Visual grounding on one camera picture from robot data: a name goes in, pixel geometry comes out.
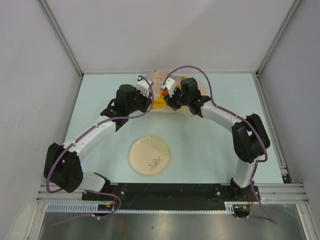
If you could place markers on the translucent peach plastic bag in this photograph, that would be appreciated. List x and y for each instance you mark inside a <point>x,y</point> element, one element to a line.
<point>158,76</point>

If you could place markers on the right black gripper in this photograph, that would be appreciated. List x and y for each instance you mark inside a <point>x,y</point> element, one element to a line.
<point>171,101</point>

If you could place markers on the fake orange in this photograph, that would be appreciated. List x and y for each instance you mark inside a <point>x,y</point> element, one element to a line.
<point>163,93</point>

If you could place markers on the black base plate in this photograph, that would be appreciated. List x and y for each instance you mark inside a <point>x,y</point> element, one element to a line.
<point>176,204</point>

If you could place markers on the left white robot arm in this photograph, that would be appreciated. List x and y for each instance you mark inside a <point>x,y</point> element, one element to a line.
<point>63,164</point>

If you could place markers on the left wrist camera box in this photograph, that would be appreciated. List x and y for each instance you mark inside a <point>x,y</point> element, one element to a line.
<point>144,85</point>

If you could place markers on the yellow fake bell pepper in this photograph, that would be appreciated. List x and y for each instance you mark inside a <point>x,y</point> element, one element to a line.
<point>159,103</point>

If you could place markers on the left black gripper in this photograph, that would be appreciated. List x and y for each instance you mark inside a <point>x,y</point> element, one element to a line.
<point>147,102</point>

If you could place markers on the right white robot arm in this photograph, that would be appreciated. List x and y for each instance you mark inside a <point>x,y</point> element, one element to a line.
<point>250,139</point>

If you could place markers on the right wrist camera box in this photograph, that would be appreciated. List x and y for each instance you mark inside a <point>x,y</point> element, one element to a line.
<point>169,85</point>

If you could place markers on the cream round plate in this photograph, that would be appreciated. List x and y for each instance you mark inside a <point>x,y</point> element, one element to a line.
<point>149,156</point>

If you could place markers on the aluminium frame rail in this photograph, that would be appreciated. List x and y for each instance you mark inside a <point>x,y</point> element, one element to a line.
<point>216,192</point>

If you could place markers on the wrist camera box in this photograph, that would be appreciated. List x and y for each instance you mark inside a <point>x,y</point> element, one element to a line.
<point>144,85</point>
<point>169,85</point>

